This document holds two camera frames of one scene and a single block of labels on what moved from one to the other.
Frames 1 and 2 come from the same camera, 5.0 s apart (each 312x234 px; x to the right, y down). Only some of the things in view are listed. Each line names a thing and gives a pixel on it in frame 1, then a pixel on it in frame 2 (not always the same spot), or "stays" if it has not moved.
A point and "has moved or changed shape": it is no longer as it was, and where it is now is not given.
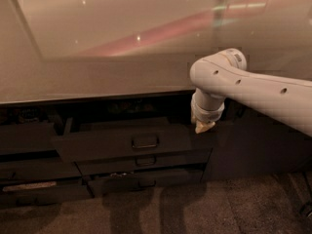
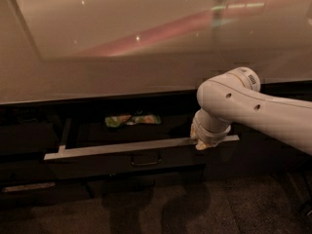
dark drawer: (43, 192) stays
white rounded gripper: (207, 113) to (211, 136)
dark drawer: (26, 137) stays
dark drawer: (145, 136) has moved or changed shape
